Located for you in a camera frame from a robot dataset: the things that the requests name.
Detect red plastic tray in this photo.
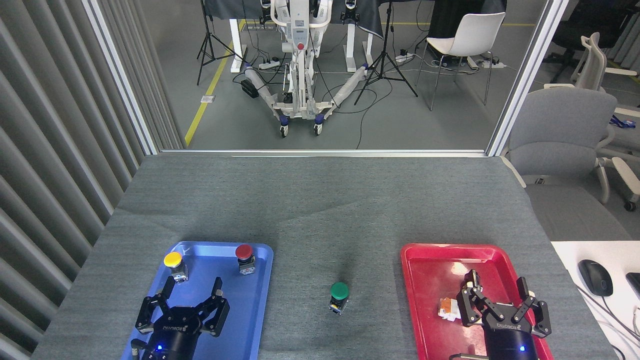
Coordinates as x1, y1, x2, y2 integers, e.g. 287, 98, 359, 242
400, 243, 555, 360

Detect white chair frame with armrest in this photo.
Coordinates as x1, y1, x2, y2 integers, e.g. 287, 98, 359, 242
597, 107, 640, 212

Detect white stand on wheels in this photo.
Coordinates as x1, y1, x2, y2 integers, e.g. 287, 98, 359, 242
243, 0, 371, 138

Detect red push button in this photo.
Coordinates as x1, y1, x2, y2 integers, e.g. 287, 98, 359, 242
235, 244, 256, 276

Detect black computer mouse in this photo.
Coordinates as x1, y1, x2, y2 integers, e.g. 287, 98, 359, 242
578, 259, 614, 298

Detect white and orange switch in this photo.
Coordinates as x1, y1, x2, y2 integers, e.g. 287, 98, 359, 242
438, 297, 462, 322

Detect grey office chair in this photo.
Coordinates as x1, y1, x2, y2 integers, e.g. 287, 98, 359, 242
501, 87, 633, 242

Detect silver frame post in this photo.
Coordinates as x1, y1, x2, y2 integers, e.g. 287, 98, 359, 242
486, 0, 571, 157
82, 0, 161, 156

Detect white desk with black cloth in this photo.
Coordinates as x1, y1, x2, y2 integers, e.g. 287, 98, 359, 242
205, 0, 436, 74

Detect grey ribbed partition panel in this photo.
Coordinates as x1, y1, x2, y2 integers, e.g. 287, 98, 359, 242
0, 0, 188, 360

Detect white office chair with headrest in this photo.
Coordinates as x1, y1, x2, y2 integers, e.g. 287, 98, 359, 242
544, 32, 640, 93

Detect white chair with metal legs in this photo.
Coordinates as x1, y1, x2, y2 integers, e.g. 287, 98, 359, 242
416, 12, 507, 112

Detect black office chair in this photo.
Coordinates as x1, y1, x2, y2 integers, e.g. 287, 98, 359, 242
542, 0, 631, 83

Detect green push button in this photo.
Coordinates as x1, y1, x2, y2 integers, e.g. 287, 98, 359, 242
328, 282, 350, 316

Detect white side table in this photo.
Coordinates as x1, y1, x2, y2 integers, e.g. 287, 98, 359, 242
550, 241, 640, 360

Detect blue plastic tray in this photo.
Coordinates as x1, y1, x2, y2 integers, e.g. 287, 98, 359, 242
120, 241, 275, 360

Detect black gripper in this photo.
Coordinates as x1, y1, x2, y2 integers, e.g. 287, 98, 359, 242
456, 277, 552, 360
136, 276, 231, 360

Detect silver frame rail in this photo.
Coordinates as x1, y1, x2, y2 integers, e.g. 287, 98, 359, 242
160, 148, 488, 158

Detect black tripod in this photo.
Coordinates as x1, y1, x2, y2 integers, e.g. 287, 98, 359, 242
196, 0, 246, 86
354, 0, 419, 106

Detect black switch with white base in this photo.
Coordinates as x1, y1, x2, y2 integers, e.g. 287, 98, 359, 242
462, 270, 482, 295

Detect yellow push button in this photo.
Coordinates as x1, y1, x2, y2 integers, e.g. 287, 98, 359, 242
163, 251, 189, 284

